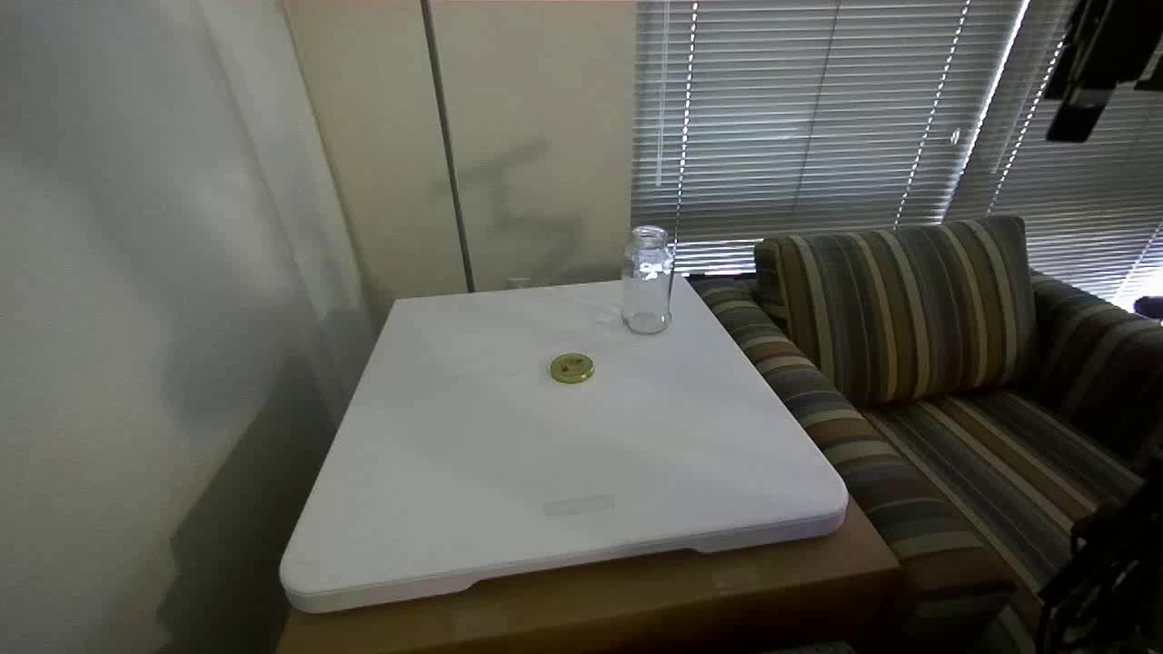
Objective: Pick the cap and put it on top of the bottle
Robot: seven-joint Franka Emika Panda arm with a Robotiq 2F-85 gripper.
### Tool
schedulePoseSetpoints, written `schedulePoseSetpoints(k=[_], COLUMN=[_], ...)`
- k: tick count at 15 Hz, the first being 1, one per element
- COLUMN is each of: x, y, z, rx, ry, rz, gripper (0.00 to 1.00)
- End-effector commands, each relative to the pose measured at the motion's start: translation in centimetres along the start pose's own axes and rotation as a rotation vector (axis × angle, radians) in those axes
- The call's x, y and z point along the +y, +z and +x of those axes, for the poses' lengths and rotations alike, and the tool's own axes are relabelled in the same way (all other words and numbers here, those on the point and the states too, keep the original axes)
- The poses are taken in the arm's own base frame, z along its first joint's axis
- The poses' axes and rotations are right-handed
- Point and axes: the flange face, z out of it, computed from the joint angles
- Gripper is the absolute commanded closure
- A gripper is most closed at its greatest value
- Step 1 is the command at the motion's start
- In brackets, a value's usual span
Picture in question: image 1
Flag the striped sofa cushion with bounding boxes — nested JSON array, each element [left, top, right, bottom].
[[757, 217, 1037, 403]]

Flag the grey window blinds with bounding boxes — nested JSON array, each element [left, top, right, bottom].
[[632, 0, 1163, 284]]

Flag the black stand lower right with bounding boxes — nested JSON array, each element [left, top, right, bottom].
[[1037, 476, 1163, 654]]

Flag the brown cardboard box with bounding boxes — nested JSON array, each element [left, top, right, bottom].
[[277, 504, 900, 654]]

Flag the gold metal cap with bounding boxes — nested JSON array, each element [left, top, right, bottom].
[[550, 353, 597, 384]]

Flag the striped sofa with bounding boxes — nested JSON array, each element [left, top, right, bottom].
[[696, 278, 1163, 654]]

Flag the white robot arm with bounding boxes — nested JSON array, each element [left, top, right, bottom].
[[1047, 0, 1163, 142]]

